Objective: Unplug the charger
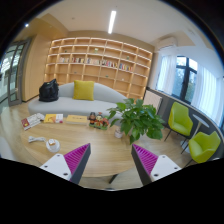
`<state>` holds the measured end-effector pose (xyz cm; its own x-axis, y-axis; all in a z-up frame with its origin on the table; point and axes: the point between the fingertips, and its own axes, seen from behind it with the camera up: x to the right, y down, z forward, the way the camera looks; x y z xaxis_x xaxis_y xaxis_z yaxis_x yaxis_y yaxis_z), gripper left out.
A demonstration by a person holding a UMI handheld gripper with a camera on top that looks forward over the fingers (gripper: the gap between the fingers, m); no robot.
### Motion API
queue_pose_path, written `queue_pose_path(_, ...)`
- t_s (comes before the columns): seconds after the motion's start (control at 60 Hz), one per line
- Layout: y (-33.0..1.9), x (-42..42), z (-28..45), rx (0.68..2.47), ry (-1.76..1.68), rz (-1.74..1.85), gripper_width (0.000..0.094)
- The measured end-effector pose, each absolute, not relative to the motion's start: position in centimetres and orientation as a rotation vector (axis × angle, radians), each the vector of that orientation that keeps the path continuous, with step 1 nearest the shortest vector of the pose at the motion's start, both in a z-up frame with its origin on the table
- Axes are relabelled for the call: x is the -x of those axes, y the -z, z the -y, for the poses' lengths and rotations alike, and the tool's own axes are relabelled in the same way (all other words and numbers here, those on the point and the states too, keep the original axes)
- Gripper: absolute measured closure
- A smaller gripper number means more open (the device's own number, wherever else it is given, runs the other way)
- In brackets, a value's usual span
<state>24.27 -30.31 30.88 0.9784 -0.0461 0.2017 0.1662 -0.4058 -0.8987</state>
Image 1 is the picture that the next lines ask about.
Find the glass door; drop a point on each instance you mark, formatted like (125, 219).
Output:
(11, 72)

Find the yellow cushion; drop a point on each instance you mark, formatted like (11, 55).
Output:
(83, 90)

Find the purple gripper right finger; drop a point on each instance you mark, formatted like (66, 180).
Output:
(151, 167)

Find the black backpack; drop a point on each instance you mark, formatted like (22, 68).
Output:
(48, 92)

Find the near green chair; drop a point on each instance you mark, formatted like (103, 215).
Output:
(203, 147)

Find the colourful toy figurines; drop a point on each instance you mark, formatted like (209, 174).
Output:
(97, 120)

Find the white radiator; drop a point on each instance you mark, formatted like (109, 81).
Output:
(153, 99)

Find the wooden bookshelf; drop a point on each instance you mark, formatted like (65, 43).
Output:
(118, 65)

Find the green chair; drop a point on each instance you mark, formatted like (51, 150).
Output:
(179, 120)
(203, 147)

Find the grey sofa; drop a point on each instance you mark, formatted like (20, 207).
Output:
(103, 98)

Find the yellow and white book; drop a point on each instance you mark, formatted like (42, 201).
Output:
(53, 118)

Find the window with white curtains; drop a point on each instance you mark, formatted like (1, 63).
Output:
(190, 82)

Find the white charger with cable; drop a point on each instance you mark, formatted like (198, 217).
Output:
(33, 139)

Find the green potted plant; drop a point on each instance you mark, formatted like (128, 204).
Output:
(137, 119)

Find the ceiling strip light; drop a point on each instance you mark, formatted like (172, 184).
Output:
(111, 21)

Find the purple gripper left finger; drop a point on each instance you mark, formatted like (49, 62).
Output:
(69, 166)

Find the far green chair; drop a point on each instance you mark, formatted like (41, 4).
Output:
(179, 120)

